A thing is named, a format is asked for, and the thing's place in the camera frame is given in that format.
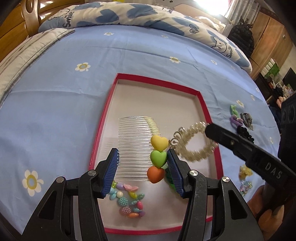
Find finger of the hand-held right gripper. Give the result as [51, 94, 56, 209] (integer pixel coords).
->
[205, 123, 255, 163]

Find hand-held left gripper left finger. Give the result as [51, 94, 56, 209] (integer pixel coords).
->
[22, 148, 121, 241]

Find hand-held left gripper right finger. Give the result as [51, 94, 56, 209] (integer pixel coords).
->
[167, 148, 265, 241]

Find purple hair clip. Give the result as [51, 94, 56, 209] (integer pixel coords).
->
[230, 115, 243, 127]

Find black scrunchie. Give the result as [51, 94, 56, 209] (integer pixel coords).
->
[236, 126, 255, 142]

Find yellow claw clip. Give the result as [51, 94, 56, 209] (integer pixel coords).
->
[239, 165, 253, 181]

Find wristwatch with mesh band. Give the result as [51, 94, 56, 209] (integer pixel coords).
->
[240, 112, 253, 127]

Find colourful bead bracelet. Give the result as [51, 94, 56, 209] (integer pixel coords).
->
[109, 182, 147, 219]

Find iridescent rhinestone clip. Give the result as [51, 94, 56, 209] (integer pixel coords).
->
[239, 181, 253, 196]

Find clear comb with hearts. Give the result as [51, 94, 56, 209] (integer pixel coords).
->
[118, 116, 169, 184]

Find red cardboard box tray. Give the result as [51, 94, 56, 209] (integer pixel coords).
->
[89, 73, 223, 234]

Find person's right hand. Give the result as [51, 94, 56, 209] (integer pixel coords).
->
[247, 185, 286, 230]

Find green and white boxes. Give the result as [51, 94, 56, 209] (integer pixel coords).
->
[265, 59, 281, 78]

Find black puffer jacket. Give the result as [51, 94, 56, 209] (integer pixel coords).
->
[228, 17, 255, 59]

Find wooden wardrobe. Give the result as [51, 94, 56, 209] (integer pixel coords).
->
[248, 6, 294, 80]

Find grey patterned curtain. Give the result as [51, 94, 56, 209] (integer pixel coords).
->
[225, 0, 260, 24]

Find grey striped pillow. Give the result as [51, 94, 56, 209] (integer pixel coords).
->
[0, 28, 75, 100]

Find white quilt with blue hearts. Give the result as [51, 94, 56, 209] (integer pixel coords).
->
[38, 1, 253, 75]

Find wooden headboard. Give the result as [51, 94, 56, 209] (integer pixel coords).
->
[0, 0, 86, 62]

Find grey bed guard rail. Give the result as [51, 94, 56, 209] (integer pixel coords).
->
[153, 0, 199, 7]

